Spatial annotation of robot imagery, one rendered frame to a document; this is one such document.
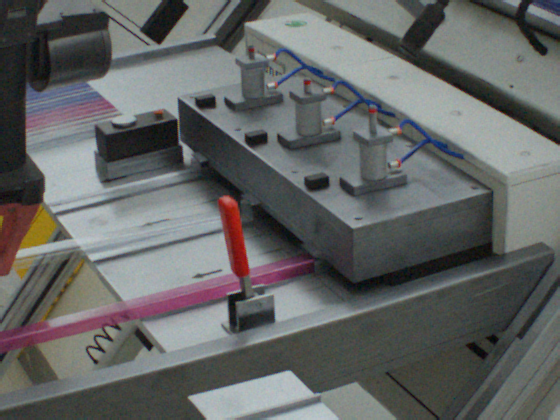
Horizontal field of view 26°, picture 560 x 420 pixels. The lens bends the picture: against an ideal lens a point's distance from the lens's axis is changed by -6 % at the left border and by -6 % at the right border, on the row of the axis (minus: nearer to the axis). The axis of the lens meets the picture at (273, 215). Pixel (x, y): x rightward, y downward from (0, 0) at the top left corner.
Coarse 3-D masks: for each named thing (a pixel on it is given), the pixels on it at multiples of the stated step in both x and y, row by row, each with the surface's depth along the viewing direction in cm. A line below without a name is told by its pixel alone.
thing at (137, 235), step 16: (160, 224) 109; (176, 224) 109; (192, 224) 110; (208, 224) 110; (80, 240) 106; (96, 240) 106; (112, 240) 107; (128, 240) 107; (144, 240) 108; (0, 256) 103; (16, 256) 103; (32, 256) 104; (48, 256) 104; (64, 256) 105
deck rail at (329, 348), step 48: (432, 288) 98; (480, 288) 100; (528, 288) 102; (240, 336) 92; (288, 336) 93; (336, 336) 95; (384, 336) 97; (432, 336) 99; (480, 336) 102; (48, 384) 87; (96, 384) 87; (144, 384) 88; (192, 384) 90; (336, 384) 96
